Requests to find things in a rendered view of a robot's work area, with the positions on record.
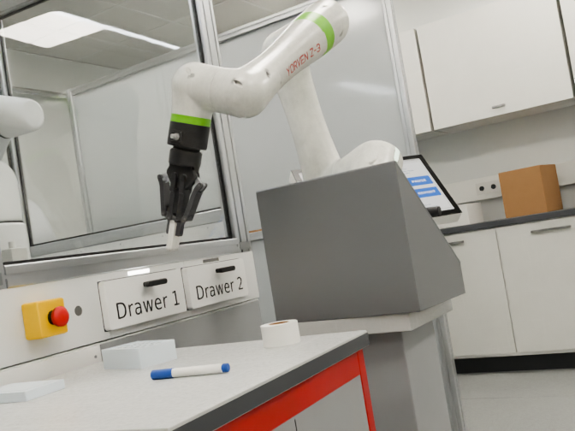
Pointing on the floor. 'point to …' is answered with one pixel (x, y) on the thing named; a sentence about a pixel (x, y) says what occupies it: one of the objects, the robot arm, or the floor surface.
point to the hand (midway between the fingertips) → (174, 235)
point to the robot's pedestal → (399, 367)
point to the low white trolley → (215, 392)
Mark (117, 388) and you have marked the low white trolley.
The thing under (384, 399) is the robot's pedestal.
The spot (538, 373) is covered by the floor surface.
